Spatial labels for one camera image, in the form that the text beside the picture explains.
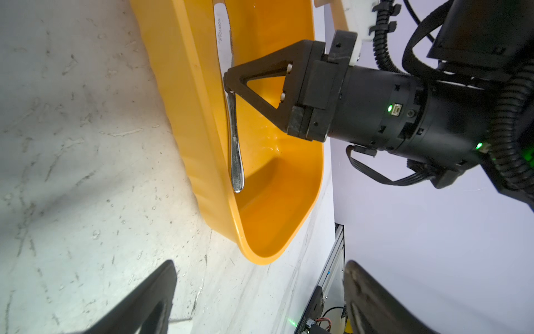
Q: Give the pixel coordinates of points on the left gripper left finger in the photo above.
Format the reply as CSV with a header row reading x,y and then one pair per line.
x,y
146,309

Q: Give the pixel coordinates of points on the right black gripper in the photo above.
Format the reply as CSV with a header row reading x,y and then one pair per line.
x,y
313,94

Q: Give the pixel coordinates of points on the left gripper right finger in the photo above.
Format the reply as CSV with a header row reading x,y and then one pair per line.
x,y
372,309

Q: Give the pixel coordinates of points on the silver knife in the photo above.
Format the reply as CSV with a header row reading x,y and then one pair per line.
x,y
225,59

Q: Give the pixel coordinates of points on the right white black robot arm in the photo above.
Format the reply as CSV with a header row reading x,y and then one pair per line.
x,y
482,45

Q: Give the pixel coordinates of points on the yellow plastic tray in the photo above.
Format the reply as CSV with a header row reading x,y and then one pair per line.
x,y
187,43

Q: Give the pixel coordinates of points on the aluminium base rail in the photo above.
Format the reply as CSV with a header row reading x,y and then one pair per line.
x,y
325,310

